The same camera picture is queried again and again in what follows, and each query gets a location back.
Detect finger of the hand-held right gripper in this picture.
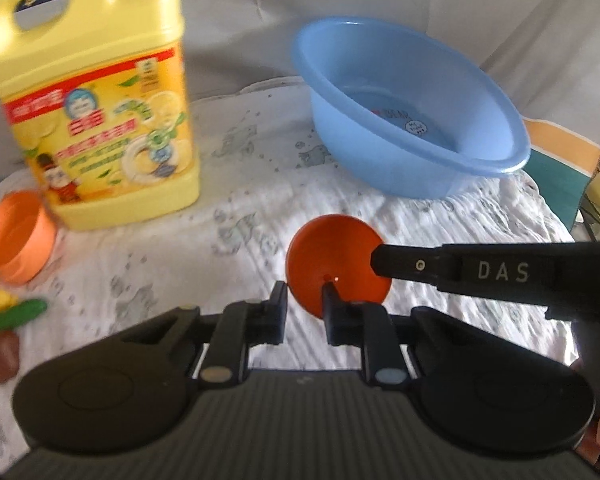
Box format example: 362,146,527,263
369,242,576,311

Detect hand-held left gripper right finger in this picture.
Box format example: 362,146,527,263
321,280,488,387

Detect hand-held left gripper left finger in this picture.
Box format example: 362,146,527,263
102,280,289,387

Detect small dark orange bowl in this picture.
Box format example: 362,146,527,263
285,214,394,320

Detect white patterned cloth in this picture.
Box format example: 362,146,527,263
0,76,583,466

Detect large blue plastic basin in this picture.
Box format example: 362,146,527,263
292,17,532,199

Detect dark green toy cucumber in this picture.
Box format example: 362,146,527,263
0,298,49,332

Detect yellow detergent bottle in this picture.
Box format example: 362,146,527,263
0,0,204,232

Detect deep orange bowl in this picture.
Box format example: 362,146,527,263
0,190,57,284

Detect brown toy vegetable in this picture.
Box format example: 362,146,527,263
0,330,21,384

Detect teal and grey bedsheet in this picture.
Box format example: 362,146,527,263
0,0,600,223

